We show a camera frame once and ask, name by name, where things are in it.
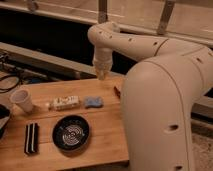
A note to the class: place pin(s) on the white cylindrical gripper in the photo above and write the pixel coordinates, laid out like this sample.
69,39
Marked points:
102,61

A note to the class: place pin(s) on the dark object at left edge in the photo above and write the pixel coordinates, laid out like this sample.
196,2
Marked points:
4,118

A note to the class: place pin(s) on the white plastic cup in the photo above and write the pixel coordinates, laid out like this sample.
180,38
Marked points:
22,99

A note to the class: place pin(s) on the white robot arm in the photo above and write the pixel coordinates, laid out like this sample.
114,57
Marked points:
157,94

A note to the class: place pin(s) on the blue sponge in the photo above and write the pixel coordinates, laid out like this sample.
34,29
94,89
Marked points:
93,102

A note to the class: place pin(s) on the black white striped cloth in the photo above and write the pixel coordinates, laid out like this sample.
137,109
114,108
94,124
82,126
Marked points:
31,138

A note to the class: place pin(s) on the metal railing frame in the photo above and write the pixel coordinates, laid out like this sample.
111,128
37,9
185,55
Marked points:
190,17

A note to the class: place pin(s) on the white labelled bottle lying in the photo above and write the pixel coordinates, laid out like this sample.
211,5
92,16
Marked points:
63,103

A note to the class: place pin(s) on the black bowl with strainer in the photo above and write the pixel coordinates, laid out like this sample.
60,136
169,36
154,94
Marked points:
71,133

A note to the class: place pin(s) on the red handled tool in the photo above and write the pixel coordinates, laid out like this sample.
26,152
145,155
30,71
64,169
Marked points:
117,92

